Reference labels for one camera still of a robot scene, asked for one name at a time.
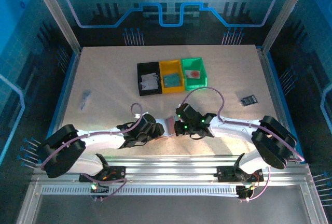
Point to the black plastic bin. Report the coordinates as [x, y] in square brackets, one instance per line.
[149, 93]

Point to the yellow plastic bin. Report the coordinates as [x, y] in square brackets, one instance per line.
[172, 90]

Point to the aluminium frame post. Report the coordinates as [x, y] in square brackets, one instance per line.
[57, 19]
[285, 14]

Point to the red circle cards stack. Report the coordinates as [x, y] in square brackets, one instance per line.
[193, 75]

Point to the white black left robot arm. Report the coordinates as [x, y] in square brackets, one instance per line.
[103, 138]

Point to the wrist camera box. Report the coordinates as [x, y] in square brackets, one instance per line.
[184, 110]
[148, 119]

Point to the clear plastic bag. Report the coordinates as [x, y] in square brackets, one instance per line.
[85, 99]

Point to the teal VIP card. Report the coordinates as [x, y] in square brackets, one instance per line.
[171, 80]

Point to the aluminium mounting rail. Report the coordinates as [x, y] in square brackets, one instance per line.
[168, 169]

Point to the green plastic bin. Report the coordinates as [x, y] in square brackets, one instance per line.
[194, 86]

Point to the teal cards stack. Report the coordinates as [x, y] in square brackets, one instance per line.
[179, 79]

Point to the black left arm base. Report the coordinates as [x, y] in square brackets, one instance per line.
[118, 173]

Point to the aluminium side rail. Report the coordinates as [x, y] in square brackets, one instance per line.
[271, 78]
[68, 84]

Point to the small dark chip card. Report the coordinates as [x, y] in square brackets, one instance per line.
[249, 100]

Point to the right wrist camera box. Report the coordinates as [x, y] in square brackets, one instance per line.
[184, 110]

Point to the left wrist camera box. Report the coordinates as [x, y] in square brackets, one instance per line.
[148, 119]

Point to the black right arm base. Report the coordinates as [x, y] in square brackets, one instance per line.
[225, 173]

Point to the white cards stack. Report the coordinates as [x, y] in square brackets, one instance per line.
[149, 82]

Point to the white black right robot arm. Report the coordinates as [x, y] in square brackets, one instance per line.
[233, 129]

